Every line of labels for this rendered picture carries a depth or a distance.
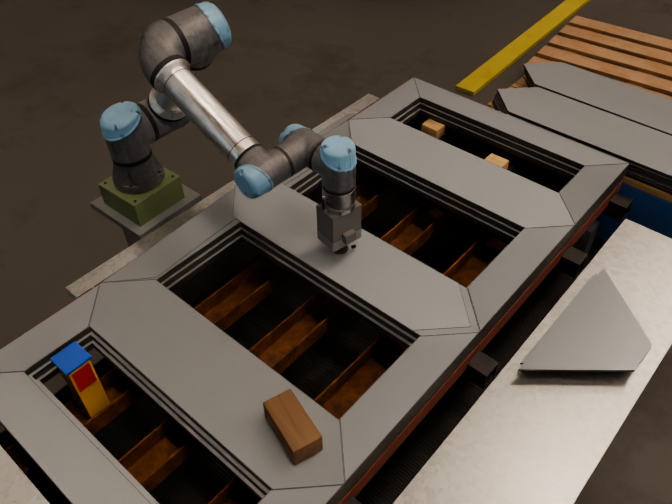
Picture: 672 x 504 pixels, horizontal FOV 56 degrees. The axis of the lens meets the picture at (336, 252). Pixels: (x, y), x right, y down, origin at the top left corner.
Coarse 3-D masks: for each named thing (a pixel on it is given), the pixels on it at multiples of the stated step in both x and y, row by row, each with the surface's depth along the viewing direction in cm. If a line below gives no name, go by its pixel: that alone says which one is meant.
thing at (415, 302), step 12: (420, 276) 148; (432, 276) 148; (444, 276) 148; (408, 288) 145; (420, 288) 145; (432, 288) 145; (444, 288) 145; (396, 300) 143; (408, 300) 143; (420, 300) 143; (432, 300) 142; (384, 312) 140; (396, 312) 140; (408, 312) 140; (420, 312) 140; (408, 324) 138
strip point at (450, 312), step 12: (456, 288) 145; (444, 300) 142; (456, 300) 142; (432, 312) 140; (444, 312) 140; (456, 312) 140; (420, 324) 138; (432, 324) 138; (444, 324) 138; (456, 324) 138; (468, 324) 138
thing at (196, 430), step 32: (480, 128) 194; (384, 160) 180; (544, 160) 184; (416, 192) 177; (448, 192) 170; (608, 192) 174; (480, 224) 167; (512, 224) 161; (576, 224) 161; (192, 256) 154; (288, 256) 155; (320, 288) 150; (384, 320) 141; (224, 448) 118; (384, 448) 122; (256, 480) 115; (352, 480) 115
